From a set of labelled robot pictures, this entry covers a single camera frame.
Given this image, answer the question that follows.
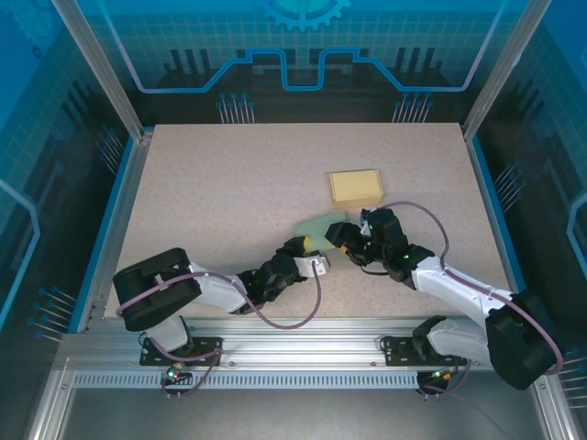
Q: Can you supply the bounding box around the green paper box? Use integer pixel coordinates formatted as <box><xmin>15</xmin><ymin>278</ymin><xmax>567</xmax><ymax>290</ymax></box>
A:
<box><xmin>293</xmin><ymin>209</ymin><xmax>350</xmax><ymax>254</ymax></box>

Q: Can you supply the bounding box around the yellow paper box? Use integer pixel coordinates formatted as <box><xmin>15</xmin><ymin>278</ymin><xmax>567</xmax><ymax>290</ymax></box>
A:
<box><xmin>327</xmin><ymin>168</ymin><xmax>384</xmax><ymax>206</ymax></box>

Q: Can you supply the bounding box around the blue table edge trim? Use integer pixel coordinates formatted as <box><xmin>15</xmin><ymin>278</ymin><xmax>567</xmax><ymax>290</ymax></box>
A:
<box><xmin>465</xmin><ymin>135</ymin><xmax>545</xmax><ymax>334</ymax></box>

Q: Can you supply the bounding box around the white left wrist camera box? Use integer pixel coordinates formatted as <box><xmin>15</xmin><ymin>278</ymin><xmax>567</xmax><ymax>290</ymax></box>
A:
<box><xmin>293</xmin><ymin>251</ymin><xmax>332</xmax><ymax>280</ymax></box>

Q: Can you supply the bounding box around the aluminium mounting rail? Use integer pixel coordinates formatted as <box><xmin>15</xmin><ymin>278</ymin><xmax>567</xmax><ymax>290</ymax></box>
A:
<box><xmin>59</xmin><ymin>318</ymin><xmax>551</xmax><ymax>370</ymax></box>

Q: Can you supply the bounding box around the slotted grey cable duct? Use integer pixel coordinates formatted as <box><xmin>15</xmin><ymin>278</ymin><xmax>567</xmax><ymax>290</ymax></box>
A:
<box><xmin>72</xmin><ymin>371</ymin><xmax>421</xmax><ymax>391</ymax></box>

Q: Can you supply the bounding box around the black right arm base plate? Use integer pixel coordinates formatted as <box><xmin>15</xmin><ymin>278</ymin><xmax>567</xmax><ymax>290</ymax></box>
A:
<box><xmin>382</xmin><ymin>335</ymin><xmax>469</xmax><ymax>368</ymax></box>

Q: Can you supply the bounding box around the cable connector with LEDs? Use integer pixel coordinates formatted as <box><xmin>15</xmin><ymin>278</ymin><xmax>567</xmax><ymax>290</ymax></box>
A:
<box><xmin>164</xmin><ymin>361</ymin><xmax>192</xmax><ymax>384</ymax></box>
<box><xmin>428</xmin><ymin>366</ymin><xmax>460</xmax><ymax>384</ymax></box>

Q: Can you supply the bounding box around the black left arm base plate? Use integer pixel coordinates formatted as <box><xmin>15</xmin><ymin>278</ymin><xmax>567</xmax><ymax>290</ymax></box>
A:
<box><xmin>139</xmin><ymin>336</ymin><xmax>224</xmax><ymax>368</ymax></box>

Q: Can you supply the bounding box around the aluminium table side rail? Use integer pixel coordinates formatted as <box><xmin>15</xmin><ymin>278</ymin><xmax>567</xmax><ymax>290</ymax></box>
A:
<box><xmin>75</xmin><ymin>132</ymin><xmax>155</xmax><ymax>334</ymax></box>

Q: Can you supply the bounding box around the aluminium frame post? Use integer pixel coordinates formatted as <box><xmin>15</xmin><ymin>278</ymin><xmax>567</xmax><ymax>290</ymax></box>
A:
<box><xmin>460</xmin><ymin>0</ymin><xmax>554</xmax><ymax>141</ymax></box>
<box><xmin>50</xmin><ymin>0</ymin><xmax>155</xmax><ymax>141</ymax></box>

